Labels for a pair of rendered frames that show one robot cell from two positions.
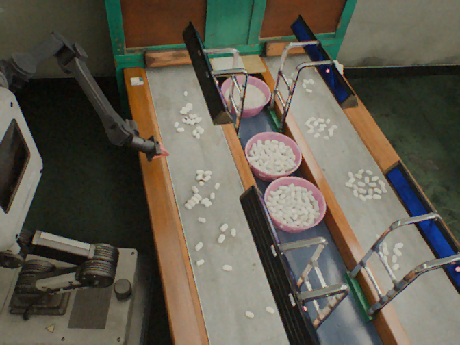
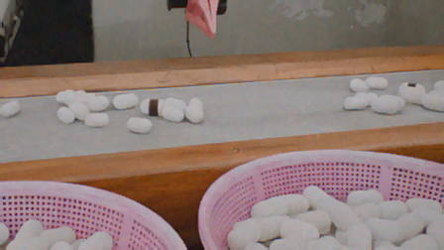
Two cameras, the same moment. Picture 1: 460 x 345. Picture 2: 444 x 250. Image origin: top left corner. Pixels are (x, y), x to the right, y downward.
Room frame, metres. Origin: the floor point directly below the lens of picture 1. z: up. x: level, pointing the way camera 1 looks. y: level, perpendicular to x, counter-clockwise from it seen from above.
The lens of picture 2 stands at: (1.16, -0.54, 0.96)
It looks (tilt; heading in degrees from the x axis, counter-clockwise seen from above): 16 degrees down; 99
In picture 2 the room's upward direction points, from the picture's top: straight up
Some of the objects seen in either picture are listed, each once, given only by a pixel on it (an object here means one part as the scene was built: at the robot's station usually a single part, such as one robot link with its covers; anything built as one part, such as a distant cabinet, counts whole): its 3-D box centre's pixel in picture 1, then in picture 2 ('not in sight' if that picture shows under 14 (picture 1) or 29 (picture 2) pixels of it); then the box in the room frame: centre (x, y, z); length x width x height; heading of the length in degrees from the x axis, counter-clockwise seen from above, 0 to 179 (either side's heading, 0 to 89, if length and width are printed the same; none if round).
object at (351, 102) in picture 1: (322, 57); not in sight; (1.62, -0.34, 1.08); 0.62 x 0.08 x 0.07; 23
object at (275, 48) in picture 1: (289, 46); not in sight; (2.05, -0.23, 0.83); 0.30 x 0.06 x 0.07; 113
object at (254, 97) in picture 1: (244, 99); not in sight; (1.67, -0.02, 0.71); 0.22 x 0.22 x 0.06
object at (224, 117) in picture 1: (205, 68); not in sight; (1.40, 0.18, 1.08); 0.62 x 0.08 x 0.07; 23
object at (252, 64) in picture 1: (235, 66); not in sight; (1.87, 0.07, 0.77); 0.33 x 0.15 x 0.01; 113
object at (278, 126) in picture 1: (298, 90); not in sight; (1.58, -0.27, 0.90); 0.20 x 0.19 x 0.45; 23
